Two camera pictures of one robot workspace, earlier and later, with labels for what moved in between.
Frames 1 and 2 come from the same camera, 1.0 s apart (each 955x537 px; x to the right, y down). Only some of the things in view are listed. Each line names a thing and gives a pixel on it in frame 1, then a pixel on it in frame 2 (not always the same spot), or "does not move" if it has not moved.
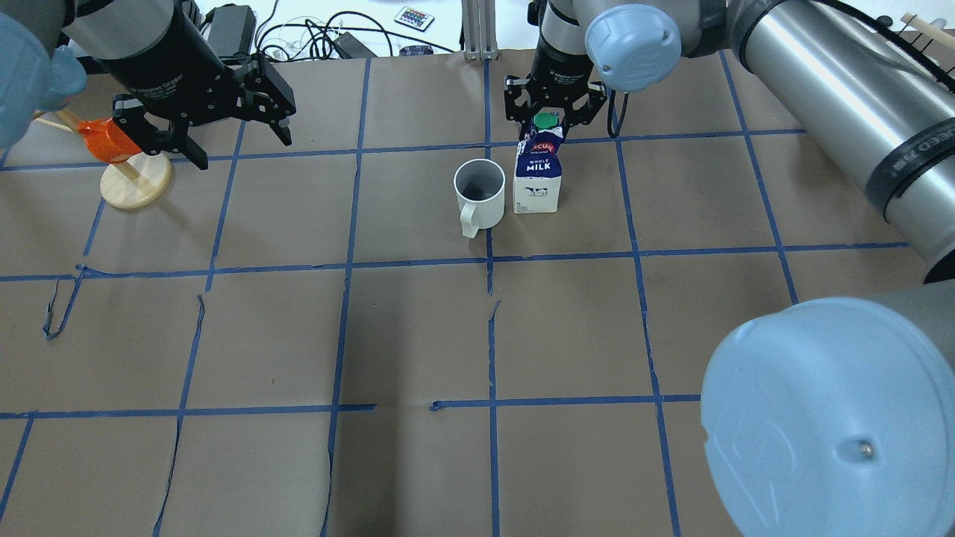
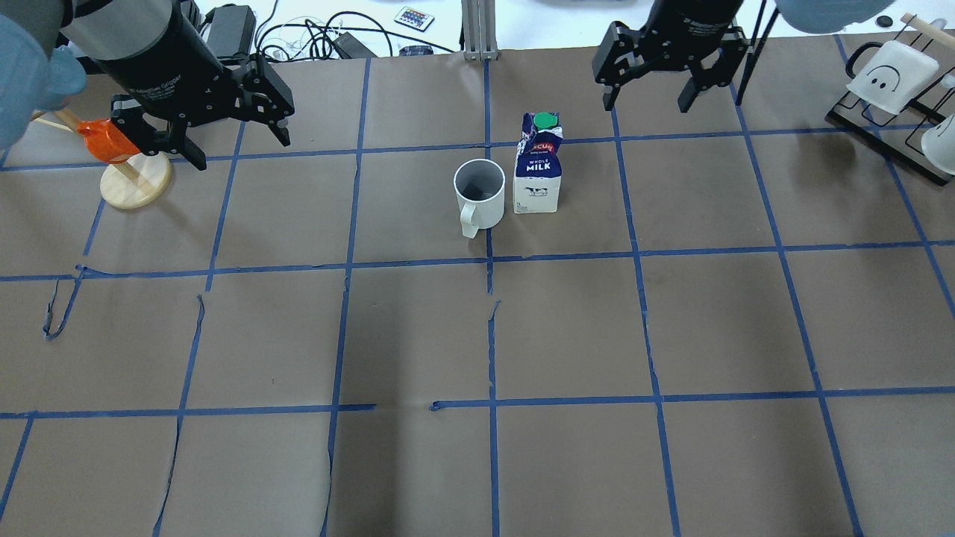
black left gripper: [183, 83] does not move
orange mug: [106, 142] does not move
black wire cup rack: [898, 39] to [897, 136]
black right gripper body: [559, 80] to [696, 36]
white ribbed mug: [480, 184] does not move
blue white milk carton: [537, 182] does not move
